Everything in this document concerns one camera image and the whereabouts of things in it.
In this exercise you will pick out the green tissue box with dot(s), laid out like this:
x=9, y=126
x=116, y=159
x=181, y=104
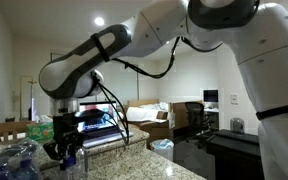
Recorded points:
x=39, y=132

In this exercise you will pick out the white door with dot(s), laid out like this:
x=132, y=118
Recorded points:
x=24, y=100

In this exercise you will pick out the black office chair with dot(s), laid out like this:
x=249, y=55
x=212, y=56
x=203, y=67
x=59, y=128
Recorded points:
x=194, y=113

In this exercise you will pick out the grey speckled mat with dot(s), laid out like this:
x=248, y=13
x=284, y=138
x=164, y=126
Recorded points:
x=234, y=156

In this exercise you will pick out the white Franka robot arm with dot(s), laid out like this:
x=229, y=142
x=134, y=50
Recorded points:
x=277, y=66

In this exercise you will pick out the wrapped pack of water bottles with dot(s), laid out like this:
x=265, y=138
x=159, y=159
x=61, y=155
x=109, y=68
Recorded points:
x=17, y=163

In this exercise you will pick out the purple screen monitor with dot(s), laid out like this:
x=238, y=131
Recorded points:
x=33, y=110

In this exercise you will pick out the white wall light switch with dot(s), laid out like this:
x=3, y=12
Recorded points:
x=234, y=98

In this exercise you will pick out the white bedding bundle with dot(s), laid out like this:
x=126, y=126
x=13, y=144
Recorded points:
x=144, y=113

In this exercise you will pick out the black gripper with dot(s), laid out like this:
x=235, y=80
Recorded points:
x=67, y=125

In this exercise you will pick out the recessed ceiling light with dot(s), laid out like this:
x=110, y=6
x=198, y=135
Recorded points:
x=99, y=21

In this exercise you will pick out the wooden coat rack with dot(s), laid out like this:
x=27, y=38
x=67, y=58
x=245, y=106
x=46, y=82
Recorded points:
x=32, y=82

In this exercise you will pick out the silver open laptop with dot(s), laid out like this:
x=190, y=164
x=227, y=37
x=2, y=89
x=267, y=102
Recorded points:
x=94, y=126

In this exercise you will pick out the clear water bottle blue cap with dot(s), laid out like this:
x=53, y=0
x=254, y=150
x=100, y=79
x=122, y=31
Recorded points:
x=79, y=170

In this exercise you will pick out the tall cardboard box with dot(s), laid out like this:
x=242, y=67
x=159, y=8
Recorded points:
x=177, y=115

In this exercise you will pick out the white desktop monitor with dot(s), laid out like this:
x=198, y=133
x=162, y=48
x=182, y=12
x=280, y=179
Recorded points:
x=210, y=96

